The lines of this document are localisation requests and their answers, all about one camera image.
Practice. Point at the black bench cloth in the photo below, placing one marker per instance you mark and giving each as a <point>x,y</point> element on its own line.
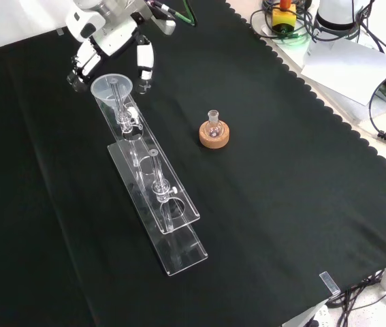
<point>264,204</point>

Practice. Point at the yellow stop button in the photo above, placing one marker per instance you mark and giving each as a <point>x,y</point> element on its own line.
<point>284,18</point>

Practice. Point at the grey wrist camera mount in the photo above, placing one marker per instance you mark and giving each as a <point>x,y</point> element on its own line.
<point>166,26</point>

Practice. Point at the pale board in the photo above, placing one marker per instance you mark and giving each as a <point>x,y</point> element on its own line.
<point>349,68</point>

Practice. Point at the translucent plastic funnel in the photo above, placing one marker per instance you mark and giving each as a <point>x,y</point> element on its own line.
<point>102,90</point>

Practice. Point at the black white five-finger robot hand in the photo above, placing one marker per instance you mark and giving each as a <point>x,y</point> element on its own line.
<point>114,37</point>

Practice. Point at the clear acrylic funnel stand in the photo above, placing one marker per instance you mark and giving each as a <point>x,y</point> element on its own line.
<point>175,238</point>

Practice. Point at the small glass round-bottom flask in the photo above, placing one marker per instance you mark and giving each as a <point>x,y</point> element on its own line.
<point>213,127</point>

